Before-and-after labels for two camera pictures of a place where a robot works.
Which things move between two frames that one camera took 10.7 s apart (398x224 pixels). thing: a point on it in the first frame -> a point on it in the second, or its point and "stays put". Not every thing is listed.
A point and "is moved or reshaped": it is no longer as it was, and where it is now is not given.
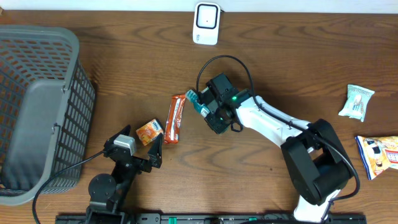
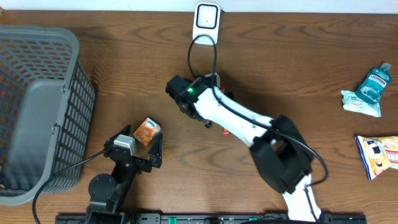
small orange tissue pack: [148, 132] is moved or reshaped
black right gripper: [215, 127] -> [200, 120]
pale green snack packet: [356, 103] is moved or reshaped
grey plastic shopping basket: [47, 102] stays put
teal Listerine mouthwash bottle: [199, 107] is moved or reshaped
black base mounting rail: [213, 219] stays put
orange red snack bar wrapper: [175, 117] is moved or reshaped
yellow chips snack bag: [377, 154] stays put
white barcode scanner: [206, 23] stays put
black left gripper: [155, 156] stays put
